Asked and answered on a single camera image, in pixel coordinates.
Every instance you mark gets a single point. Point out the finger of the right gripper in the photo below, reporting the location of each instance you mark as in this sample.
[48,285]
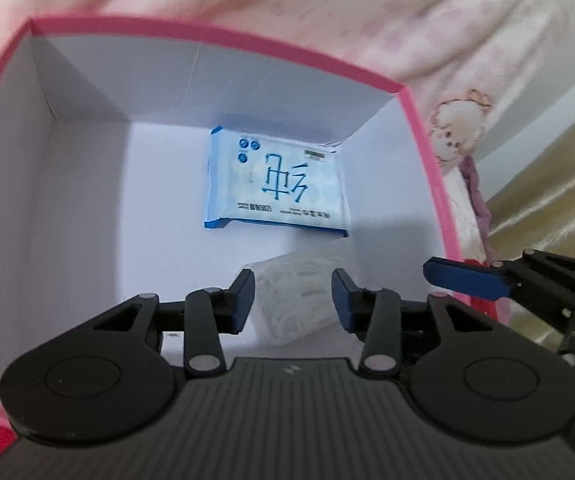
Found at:
[466,278]

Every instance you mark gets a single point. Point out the white plastic pack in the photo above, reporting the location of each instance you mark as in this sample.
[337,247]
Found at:
[293,309]

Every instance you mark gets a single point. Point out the blue tissue pack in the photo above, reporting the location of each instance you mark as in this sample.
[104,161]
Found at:
[262,179]

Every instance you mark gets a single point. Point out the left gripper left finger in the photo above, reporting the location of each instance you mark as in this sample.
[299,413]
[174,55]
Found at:
[210,312]

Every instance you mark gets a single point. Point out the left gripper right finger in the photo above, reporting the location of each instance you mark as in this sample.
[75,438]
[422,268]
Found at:
[373,316]

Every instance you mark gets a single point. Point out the pink cardboard box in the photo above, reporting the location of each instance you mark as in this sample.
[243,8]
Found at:
[104,137]

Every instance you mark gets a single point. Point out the striped beige curtain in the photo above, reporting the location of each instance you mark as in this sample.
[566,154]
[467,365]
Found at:
[537,208]

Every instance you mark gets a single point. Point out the pink cartoon blanket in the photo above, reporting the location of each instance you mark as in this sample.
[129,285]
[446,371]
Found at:
[467,61]

